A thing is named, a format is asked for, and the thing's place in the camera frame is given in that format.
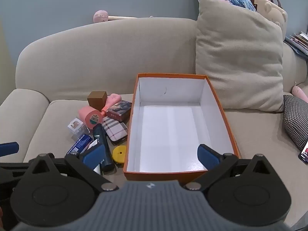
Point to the plaid hard case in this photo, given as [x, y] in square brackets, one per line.
[114, 128]

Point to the pink lotion bottle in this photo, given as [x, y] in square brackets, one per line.
[112, 101]

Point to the pink plastic cup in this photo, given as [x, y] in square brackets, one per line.
[86, 114]

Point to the houndstooth cushion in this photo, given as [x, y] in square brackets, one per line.
[296, 118]

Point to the cream handbag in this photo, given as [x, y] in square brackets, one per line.
[269, 9]

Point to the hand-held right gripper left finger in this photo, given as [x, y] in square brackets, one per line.
[95, 155]

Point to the brown cube box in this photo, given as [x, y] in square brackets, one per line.
[96, 101]

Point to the stack of books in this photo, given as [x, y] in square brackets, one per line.
[299, 41]

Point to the clear plastic box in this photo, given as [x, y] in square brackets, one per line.
[75, 126]

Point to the orange cardboard box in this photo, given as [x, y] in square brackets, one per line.
[168, 125]

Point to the blue carton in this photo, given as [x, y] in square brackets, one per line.
[80, 144]

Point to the pink plush toy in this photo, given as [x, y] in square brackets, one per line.
[300, 92]

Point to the beige sofa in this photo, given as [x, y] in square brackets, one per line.
[96, 53]

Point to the dark green shampoo bottle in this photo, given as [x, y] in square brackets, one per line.
[99, 134]

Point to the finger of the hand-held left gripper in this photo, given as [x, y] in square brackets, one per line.
[8, 149]
[13, 168]

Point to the pink massage hammer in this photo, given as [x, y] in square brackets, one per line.
[101, 16]

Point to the beige pillow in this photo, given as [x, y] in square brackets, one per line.
[240, 53]

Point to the yellow tape measure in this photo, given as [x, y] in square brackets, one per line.
[119, 154]

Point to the smartphone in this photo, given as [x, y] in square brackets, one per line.
[305, 152]

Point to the dark printed card box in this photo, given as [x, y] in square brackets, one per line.
[119, 109]

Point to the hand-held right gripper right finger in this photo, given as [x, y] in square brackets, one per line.
[208, 156]

